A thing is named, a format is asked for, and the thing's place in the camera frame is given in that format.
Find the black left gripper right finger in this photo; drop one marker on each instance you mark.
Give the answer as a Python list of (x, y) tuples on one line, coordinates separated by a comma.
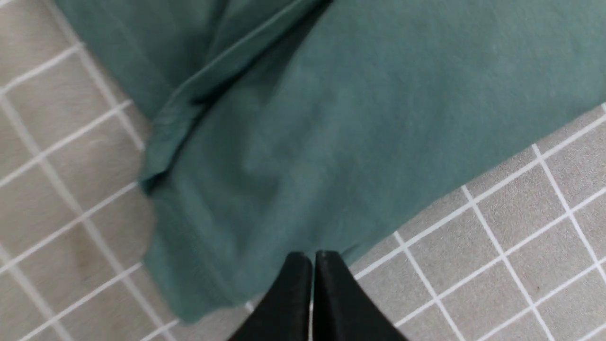
[(341, 309)]

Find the green long-sleeved shirt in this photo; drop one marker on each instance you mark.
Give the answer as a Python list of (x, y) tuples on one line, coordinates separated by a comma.
[(306, 125)]

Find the grey checkered tablecloth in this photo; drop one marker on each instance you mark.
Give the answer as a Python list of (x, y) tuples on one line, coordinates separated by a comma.
[(516, 253)]

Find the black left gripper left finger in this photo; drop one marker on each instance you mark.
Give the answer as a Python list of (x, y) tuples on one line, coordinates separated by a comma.
[(284, 312)]

